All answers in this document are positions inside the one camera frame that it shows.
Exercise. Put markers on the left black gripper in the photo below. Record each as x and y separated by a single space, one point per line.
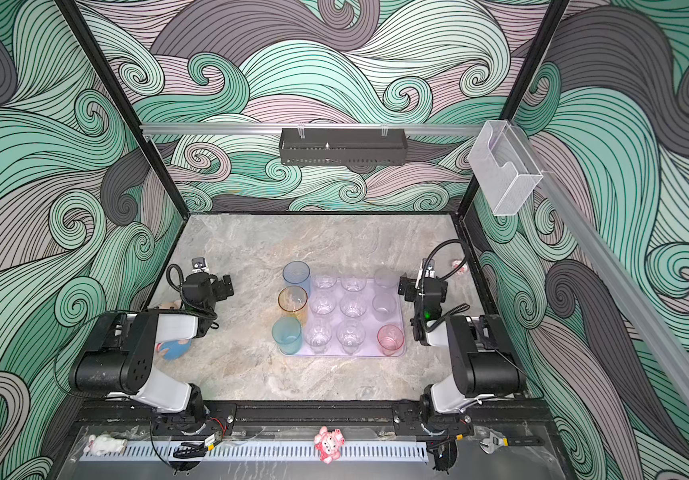
221 291

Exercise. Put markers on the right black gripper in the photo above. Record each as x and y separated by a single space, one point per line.
410 285

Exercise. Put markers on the clear glass cup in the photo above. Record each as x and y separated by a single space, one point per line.
325 279
353 282
318 335
323 304
353 305
351 335
385 278

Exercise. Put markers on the pink translucent cup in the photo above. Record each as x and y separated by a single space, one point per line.
390 340

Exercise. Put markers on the yellow translucent cup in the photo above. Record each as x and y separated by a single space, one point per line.
293 301

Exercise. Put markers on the teal translucent cup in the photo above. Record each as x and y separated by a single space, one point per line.
287 333

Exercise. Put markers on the blue translucent cup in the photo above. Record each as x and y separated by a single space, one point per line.
297 273

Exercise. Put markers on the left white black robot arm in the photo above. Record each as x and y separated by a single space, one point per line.
117 358

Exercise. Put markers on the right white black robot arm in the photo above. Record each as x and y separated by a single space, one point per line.
483 365

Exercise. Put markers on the lilac plastic tray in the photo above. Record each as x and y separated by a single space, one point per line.
369 348

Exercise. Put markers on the small pink white toy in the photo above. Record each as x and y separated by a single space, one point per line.
456 263

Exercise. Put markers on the bear plush toy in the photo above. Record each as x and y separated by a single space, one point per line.
175 348

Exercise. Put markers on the silver adjustable wrench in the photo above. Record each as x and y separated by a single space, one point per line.
492 441

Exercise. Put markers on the pink flower toy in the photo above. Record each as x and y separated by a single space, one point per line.
329 444

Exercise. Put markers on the white plush toy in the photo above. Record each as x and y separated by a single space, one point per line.
102 445

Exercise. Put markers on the clear acrylic wall box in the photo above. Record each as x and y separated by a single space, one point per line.
504 164

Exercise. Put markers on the black wall-mounted rack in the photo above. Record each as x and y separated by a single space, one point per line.
343 147

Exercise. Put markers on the white slotted cable duct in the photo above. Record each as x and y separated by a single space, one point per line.
272 451

